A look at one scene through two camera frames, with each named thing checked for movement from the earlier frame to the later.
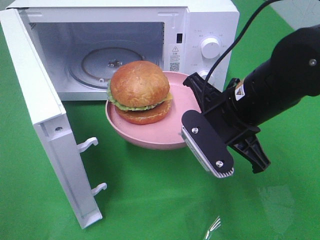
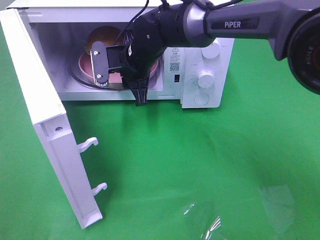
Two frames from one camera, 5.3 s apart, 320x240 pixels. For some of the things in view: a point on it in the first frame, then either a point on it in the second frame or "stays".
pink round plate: x=167 y=133 -> x=114 y=75
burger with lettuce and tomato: x=140 y=92 -> x=109 y=35
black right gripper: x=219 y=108 -> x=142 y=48
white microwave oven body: x=82 y=42 stays
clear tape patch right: x=280 y=203 stays
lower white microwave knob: x=211 y=79 stays
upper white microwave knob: x=210 y=48 stays
